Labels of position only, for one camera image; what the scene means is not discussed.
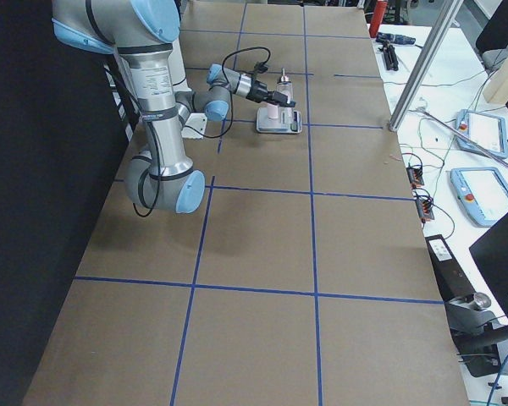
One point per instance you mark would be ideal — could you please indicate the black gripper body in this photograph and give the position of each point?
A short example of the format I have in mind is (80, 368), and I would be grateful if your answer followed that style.
(260, 92)

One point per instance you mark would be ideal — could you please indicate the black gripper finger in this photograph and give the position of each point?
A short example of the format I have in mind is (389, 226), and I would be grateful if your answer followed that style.
(281, 99)

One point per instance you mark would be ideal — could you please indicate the clear glass sauce bottle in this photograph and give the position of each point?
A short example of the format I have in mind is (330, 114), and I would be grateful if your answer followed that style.
(284, 86)

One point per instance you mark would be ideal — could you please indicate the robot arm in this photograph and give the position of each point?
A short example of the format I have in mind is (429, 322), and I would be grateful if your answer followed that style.
(143, 33)

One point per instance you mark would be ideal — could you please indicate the digital kitchen scale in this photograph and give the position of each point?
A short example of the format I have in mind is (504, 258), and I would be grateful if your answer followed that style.
(289, 121)

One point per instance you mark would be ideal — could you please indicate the red bottle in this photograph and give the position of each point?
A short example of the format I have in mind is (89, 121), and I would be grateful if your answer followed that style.
(377, 17)

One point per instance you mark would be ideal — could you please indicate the upper orange connector board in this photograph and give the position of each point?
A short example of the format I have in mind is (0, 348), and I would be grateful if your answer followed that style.
(414, 175)

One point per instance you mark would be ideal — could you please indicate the orange connector board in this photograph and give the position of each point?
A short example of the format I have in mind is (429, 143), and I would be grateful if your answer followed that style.
(414, 175)
(424, 207)

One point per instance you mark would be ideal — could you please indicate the lower orange connector board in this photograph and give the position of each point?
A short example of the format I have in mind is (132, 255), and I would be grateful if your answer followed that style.
(424, 207)

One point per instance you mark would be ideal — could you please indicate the upper blue teach pendant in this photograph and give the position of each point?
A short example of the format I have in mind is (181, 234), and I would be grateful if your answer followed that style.
(486, 130)

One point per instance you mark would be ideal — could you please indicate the blue teach pendant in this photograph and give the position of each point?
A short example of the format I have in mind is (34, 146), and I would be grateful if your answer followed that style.
(482, 192)
(486, 130)

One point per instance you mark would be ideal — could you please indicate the lower blue teach pendant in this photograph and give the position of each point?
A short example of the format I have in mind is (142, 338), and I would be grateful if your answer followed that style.
(482, 192)

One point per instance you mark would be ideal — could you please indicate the black box with label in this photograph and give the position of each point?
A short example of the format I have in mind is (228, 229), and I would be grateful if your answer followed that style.
(451, 279)

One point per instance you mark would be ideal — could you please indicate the black monitor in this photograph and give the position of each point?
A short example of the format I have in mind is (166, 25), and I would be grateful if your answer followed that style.
(490, 254)

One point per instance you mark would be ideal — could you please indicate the grey clamp stand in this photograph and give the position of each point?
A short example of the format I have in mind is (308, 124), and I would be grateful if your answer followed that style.
(480, 337)

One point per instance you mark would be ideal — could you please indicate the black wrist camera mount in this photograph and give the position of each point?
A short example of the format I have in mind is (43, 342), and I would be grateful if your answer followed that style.
(259, 68)

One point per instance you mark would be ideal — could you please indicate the aluminium frame post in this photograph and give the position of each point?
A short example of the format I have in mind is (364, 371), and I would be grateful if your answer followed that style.
(434, 40)

